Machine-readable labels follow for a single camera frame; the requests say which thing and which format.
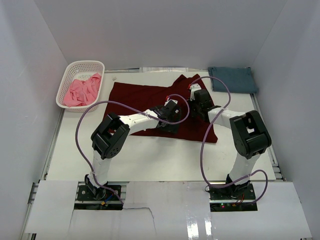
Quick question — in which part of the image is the dark red t shirt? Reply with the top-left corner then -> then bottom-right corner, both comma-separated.
109,74 -> 209,142

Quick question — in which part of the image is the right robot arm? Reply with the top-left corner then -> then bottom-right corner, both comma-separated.
188,83 -> 272,200

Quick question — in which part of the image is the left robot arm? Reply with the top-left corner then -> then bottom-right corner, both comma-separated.
85,99 -> 181,200

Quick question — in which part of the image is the folded teal t shirt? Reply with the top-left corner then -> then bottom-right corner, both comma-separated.
208,67 -> 258,94

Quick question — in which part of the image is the white paper sheet front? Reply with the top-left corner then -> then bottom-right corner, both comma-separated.
25,180 -> 311,240

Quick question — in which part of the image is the pink t shirt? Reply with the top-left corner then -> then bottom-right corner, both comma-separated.
62,73 -> 102,108

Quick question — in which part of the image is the white plastic basket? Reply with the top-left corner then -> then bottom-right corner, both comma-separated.
56,60 -> 105,113

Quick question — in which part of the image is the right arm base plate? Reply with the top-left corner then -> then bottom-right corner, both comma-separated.
205,183 -> 258,213

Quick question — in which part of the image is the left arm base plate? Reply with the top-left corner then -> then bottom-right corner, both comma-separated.
74,185 -> 123,211

